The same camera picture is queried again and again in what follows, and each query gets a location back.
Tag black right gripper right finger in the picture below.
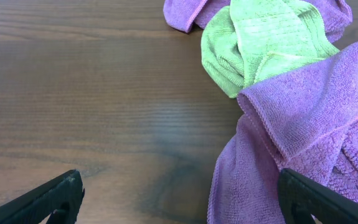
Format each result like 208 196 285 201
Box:
277 169 358 224

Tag purple microfiber cloth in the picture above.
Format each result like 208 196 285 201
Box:
207 42 358 223

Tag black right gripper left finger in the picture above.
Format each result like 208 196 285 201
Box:
0 170 85 224

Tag lower green microfiber cloth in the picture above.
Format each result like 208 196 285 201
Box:
200 0 338 98

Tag crumpled purple cloth in pile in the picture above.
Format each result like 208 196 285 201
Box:
163 0 353 43

